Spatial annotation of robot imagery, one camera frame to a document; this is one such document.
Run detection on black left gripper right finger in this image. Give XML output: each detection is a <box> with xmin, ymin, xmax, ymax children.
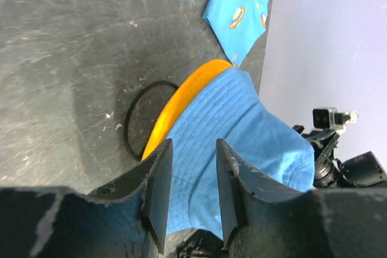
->
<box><xmin>216</xmin><ymin>139</ymin><xmax>386</xmax><ymax>257</ymax></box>

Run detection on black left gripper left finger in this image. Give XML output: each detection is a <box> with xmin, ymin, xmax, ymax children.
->
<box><xmin>1</xmin><ymin>139</ymin><xmax>173</xmax><ymax>257</ymax></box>

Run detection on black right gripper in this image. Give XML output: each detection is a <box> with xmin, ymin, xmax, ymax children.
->
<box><xmin>293</xmin><ymin>125</ymin><xmax>340</xmax><ymax>189</ymax></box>

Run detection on yellow bucket hat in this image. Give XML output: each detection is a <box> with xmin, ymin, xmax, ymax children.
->
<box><xmin>141</xmin><ymin>59</ymin><xmax>233</xmax><ymax>160</ymax></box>

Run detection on blue bucket hat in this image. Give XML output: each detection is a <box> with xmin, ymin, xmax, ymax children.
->
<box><xmin>167</xmin><ymin>67</ymin><xmax>314</xmax><ymax>237</ymax></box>

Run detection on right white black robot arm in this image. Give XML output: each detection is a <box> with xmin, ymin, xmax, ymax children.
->
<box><xmin>293</xmin><ymin>125</ymin><xmax>386</xmax><ymax>189</ymax></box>

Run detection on blue patterned hat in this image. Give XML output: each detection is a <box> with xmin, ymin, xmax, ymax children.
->
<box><xmin>202</xmin><ymin>0</ymin><xmax>270</xmax><ymax>67</ymax></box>

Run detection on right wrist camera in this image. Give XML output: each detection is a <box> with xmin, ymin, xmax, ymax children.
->
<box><xmin>312</xmin><ymin>107</ymin><xmax>359</xmax><ymax>135</ymax></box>

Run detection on black wire hat stand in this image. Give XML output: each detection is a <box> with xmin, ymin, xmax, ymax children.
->
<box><xmin>123</xmin><ymin>80</ymin><xmax>179</xmax><ymax>162</ymax></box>

